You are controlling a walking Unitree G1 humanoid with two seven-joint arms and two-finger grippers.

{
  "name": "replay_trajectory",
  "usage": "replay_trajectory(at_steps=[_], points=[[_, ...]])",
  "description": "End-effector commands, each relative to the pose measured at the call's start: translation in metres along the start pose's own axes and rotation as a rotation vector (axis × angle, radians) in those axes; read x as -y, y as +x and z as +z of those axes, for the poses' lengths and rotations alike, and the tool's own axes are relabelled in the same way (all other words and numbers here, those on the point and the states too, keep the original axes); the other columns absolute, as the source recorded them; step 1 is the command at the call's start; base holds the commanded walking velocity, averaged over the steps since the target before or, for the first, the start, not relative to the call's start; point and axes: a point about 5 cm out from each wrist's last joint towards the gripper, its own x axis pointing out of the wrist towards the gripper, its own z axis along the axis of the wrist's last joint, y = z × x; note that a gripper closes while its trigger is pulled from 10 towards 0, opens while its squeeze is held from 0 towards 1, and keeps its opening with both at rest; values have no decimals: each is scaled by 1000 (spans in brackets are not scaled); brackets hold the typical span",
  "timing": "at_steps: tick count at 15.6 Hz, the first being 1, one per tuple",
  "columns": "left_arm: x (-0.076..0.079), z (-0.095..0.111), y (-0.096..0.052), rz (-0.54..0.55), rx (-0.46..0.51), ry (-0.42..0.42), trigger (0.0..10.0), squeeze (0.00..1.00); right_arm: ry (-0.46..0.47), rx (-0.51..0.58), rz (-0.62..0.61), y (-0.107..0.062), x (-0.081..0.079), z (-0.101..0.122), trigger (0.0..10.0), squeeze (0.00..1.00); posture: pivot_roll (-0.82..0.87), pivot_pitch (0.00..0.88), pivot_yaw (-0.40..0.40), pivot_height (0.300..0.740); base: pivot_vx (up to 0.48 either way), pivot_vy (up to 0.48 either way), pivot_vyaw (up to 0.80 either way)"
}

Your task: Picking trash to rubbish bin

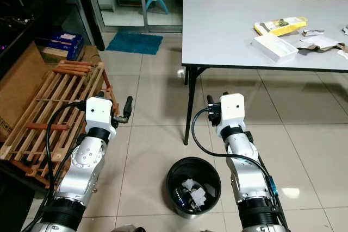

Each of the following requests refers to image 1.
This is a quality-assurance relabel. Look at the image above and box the white rectangular tray box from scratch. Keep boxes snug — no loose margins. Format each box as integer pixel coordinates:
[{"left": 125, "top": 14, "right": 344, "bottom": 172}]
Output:
[{"left": 251, "top": 33, "right": 300, "bottom": 63}]

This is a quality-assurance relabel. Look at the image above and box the yellow snack package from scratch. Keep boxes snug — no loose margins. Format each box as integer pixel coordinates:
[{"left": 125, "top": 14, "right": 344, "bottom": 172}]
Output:
[{"left": 253, "top": 16, "right": 308, "bottom": 37}]

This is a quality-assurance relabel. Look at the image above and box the white paper sheet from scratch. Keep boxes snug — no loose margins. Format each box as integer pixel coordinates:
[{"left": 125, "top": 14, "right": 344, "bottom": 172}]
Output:
[{"left": 299, "top": 34, "right": 343, "bottom": 51}]

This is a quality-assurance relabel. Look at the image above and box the black round rubbish bin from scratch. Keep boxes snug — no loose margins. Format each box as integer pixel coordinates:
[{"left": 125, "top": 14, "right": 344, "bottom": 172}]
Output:
[{"left": 166, "top": 156, "right": 222, "bottom": 220}]

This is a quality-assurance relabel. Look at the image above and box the white crumpled paper trash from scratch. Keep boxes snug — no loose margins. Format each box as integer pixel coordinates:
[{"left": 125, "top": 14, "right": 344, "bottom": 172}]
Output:
[{"left": 177, "top": 178, "right": 207, "bottom": 210}]

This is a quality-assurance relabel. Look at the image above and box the blue floor mat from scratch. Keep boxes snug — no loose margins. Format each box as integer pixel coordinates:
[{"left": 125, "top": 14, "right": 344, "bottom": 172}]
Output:
[{"left": 105, "top": 32, "right": 164, "bottom": 55}]

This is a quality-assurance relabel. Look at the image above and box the white table with black legs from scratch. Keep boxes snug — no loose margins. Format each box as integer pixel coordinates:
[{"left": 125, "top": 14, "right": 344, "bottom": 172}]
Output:
[{"left": 181, "top": 0, "right": 348, "bottom": 147}]

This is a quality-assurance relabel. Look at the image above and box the wooden slatted rack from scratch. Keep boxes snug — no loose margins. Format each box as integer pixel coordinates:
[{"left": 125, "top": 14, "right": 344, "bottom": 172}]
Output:
[{"left": 0, "top": 60, "right": 120, "bottom": 189}]

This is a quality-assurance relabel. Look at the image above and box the blue box with white label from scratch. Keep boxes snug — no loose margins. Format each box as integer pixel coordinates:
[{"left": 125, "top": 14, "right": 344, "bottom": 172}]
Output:
[{"left": 37, "top": 31, "right": 83, "bottom": 60}]

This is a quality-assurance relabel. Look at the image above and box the brown cardboard box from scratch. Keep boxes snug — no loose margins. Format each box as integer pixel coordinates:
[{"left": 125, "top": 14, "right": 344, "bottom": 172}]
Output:
[{"left": 0, "top": 55, "right": 44, "bottom": 141}]

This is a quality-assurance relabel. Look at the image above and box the black shelf unit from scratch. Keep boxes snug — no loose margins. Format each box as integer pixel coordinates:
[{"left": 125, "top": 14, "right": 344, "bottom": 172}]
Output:
[{"left": 0, "top": 0, "right": 104, "bottom": 75}]

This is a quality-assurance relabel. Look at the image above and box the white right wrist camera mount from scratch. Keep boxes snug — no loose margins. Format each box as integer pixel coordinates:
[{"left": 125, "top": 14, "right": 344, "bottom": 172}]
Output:
[{"left": 216, "top": 93, "right": 246, "bottom": 130}]

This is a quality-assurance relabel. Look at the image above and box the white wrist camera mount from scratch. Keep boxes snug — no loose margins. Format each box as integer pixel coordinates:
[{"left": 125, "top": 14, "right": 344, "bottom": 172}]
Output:
[
  {"left": 85, "top": 95, "right": 115, "bottom": 135},
  {"left": 216, "top": 93, "right": 246, "bottom": 130}
]

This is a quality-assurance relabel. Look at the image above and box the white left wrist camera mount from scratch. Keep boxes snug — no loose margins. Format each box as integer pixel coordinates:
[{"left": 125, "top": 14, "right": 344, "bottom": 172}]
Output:
[{"left": 85, "top": 95, "right": 115, "bottom": 135}]

